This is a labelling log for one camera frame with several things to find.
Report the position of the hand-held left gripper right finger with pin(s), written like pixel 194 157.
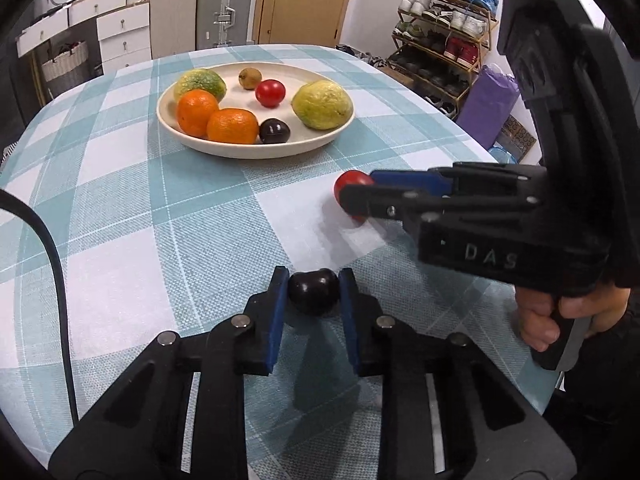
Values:
pixel 348 320

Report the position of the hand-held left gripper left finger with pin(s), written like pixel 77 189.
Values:
pixel 276 320

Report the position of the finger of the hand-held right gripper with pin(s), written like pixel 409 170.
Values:
pixel 370 200
pixel 405 179

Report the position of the red tomato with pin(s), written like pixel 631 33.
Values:
pixel 346 182
pixel 270 93

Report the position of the dark purple plum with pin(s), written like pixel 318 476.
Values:
pixel 313 291
pixel 274 131

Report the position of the cream round plate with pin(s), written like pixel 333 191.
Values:
pixel 310 137

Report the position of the yellow-green citrus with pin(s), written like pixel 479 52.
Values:
pixel 321 105

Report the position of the brown small longan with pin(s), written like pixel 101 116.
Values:
pixel 249 77

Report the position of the bright orange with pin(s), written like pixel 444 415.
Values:
pixel 196 112

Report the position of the green yellow orange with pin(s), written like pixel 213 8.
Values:
pixel 200 84

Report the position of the person's right hand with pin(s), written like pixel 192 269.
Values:
pixel 537 320

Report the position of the patterned brown box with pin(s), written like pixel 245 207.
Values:
pixel 517 135

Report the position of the blue plastic item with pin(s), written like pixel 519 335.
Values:
pixel 501 154

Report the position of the purple bag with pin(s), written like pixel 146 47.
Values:
pixel 487 107

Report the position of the pile of shoes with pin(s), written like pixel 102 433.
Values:
pixel 365 56

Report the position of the teal checked tablecloth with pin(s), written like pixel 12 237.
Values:
pixel 175 235

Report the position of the wooden shoe rack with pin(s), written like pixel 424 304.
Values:
pixel 440 50

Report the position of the small mandarin orange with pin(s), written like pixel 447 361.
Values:
pixel 232 126

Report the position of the wooden door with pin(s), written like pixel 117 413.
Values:
pixel 305 2

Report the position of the silver suitcase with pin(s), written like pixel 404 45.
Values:
pixel 225 10

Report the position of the beige suitcase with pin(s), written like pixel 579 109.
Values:
pixel 174 12

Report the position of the white drawer dresser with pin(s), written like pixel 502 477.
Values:
pixel 122 35

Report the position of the grey wicker basket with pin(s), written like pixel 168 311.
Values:
pixel 65 62

